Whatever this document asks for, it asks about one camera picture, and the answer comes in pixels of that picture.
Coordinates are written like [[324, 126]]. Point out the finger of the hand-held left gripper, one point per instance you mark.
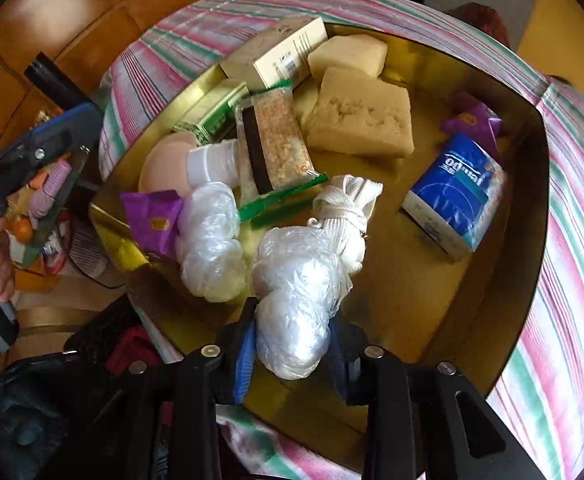
[[71, 117], [31, 160]]

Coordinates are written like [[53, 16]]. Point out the striped pink green tablecloth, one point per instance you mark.
[[572, 210]]

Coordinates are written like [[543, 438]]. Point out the clear green-edged snack packet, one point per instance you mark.
[[277, 140]]

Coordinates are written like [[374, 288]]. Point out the gold metal tin box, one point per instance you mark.
[[412, 310]]

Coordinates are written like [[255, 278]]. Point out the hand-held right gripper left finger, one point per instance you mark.
[[244, 360]]

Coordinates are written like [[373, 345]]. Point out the purple foil packet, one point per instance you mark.
[[472, 122], [151, 220]]

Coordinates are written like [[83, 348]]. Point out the bag of colourful toys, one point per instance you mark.
[[46, 195]]

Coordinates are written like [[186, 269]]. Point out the blue tissue pack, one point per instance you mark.
[[452, 195]]

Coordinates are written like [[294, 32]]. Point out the black tube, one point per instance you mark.
[[56, 80]]

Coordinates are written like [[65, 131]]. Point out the wooden wardrobe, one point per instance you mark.
[[96, 10]]

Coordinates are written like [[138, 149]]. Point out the clear plastic bag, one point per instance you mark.
[[297, 300], [211, 240]]

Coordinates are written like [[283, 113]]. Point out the small yellow sponge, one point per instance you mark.
[[347, 57]]

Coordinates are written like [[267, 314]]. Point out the grey yellow blue chair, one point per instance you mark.
[[567, 25]]

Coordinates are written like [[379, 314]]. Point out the dark bag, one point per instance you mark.
[[46, 420]]

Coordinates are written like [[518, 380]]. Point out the person's left hand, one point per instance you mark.
[[4, 270]]

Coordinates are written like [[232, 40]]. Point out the dark red cushion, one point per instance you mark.
[[482, 22]]

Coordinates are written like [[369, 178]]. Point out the white cream carton box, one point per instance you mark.
[[272, 55]]

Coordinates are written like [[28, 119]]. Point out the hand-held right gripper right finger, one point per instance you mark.
[[341, 365]]

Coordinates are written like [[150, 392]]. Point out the large yellow sponge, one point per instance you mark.
[[359, 115]]

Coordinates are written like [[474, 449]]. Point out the small green cream box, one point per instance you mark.
[[211, 112]]

